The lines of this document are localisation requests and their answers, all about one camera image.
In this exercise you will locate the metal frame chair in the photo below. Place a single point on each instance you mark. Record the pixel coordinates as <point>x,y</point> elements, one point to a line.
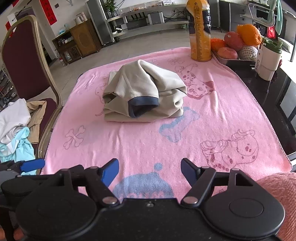
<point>263,14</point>

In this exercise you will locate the orange-red peach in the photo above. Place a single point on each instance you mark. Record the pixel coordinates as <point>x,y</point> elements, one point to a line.
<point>227,53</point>

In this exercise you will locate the pink printed blanket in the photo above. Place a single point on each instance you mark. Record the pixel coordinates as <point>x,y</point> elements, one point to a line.
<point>138,143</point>

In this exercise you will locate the red apple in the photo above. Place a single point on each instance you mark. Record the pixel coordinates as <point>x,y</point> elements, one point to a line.
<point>233,41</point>

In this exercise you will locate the green potted plant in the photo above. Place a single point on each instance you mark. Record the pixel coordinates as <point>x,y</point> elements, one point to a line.
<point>110,7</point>

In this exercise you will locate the person's pink fleece garment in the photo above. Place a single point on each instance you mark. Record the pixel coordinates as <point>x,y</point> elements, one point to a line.
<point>282,197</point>

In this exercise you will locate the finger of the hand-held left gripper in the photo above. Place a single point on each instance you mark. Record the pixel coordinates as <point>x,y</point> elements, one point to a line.
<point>32,165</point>

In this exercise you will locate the black cabinet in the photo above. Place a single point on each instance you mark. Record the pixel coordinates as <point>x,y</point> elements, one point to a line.
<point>233,14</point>

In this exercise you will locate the large bumpy orange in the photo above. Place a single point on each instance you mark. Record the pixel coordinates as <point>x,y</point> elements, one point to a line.
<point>249,34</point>

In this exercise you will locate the small orange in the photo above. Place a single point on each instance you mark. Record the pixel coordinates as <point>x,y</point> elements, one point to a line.
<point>217,44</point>

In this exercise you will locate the metal fruit tray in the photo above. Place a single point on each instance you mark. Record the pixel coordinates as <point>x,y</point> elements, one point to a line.
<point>231,61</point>

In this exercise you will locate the red paper banner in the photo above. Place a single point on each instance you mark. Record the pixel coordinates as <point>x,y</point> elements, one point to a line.
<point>48,12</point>

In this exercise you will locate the light blue cloth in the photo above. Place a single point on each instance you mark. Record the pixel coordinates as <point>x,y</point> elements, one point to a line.
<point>22,148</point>

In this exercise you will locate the tan cloth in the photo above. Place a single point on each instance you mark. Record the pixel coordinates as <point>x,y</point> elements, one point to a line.
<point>37,118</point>

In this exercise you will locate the orange juice bottle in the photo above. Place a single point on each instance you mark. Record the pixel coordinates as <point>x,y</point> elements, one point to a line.
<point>200,34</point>

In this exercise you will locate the melon in foam net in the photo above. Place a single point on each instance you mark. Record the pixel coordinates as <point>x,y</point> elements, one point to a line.
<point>248,53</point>

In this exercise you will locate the metal shelf unit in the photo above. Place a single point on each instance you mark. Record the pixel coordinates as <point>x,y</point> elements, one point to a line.
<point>138,25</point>

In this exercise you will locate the white cloth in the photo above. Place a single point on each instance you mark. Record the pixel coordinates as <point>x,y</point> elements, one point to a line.
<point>12,118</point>

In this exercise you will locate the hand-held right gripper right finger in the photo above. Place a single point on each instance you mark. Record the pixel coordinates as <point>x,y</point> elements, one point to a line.
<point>188,172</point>

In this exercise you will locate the beige t-shirt navy cuffs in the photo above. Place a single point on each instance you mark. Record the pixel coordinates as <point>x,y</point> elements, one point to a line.
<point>143,76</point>

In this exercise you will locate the wooden cabinet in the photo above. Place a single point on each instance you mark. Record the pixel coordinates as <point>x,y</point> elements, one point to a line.
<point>83,39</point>

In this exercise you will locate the maroon chair gold frame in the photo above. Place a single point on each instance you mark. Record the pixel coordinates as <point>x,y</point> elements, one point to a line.
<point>25,69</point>

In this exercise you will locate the white cup green lid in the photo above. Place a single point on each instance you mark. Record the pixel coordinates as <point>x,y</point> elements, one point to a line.
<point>268,62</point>

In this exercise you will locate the silver speaker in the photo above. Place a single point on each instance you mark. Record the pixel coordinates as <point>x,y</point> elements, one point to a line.
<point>155,18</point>

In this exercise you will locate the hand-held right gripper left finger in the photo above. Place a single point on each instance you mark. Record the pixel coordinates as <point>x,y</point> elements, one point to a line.
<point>109,171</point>

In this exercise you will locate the white kettle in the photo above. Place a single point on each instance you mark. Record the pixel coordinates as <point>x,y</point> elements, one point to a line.
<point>79,19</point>

